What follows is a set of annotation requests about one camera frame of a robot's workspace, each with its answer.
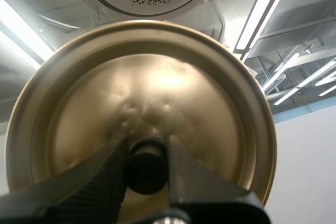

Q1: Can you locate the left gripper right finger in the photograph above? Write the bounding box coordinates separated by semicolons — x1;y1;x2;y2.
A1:
165;135;271;224

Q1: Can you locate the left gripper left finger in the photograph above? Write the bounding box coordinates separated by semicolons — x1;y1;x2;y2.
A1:
0;138;131;224

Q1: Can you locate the gold lid with black knob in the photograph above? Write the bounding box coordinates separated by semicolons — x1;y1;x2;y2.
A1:
4;19;278;224

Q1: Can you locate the long ceiling light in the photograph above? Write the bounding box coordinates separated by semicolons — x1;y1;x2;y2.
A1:
0;0;55;70
234;0;299;61

